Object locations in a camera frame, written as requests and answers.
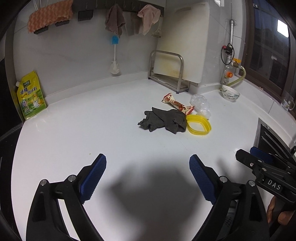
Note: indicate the red snack wrapper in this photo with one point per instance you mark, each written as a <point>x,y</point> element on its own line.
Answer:
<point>177,104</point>

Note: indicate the metal gas pipe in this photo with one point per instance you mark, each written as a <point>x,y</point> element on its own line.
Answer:
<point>231,32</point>

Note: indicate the pink dish cloth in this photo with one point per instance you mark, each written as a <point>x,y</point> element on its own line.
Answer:
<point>149,18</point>

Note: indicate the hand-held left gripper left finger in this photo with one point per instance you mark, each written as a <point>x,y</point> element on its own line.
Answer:
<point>93,176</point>

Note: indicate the person's right hand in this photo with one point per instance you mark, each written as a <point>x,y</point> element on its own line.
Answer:
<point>276,214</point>

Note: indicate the clear plastic bag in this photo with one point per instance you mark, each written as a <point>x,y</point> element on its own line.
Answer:
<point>201,105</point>

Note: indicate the black wall rack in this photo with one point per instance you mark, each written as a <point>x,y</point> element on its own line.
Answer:
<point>85,12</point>

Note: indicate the orange dish cloth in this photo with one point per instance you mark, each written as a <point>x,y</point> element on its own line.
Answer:
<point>48,14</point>

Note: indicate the clear glass mug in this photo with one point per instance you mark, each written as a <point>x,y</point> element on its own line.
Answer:
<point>289,103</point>

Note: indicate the regulator with orange knob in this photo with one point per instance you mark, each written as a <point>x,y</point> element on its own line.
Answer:
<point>229,75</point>

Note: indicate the white cutting board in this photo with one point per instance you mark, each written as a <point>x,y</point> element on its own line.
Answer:
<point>182,39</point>

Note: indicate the grey perforated waste bin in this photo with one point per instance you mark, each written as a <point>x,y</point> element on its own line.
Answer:
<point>230,220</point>

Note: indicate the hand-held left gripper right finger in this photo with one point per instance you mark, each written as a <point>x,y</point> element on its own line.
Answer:
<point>201,178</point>

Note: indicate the metal cutting board rack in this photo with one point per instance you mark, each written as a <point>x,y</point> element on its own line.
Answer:
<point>181,69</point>

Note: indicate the white patterned ceramic bowl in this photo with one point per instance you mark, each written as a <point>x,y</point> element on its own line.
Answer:
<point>230,93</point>

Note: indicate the yellow green seasoning pouch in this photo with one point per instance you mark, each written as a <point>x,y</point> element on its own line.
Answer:
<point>31,97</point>

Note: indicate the black kitchen sink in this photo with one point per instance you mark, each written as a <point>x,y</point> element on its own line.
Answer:
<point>272,139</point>

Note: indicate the brown dish cloth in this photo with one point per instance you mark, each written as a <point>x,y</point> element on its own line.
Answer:
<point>114,19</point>

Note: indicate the dark framed window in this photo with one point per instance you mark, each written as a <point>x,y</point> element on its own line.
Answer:
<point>270,34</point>

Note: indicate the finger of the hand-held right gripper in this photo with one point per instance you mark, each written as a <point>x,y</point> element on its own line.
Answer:
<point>266,165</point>
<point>262,154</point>

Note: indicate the white bottle brush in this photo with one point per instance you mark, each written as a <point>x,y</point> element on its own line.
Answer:
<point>115,67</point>

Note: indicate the dark grey cloth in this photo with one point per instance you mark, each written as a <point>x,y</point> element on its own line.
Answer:
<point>161,120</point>

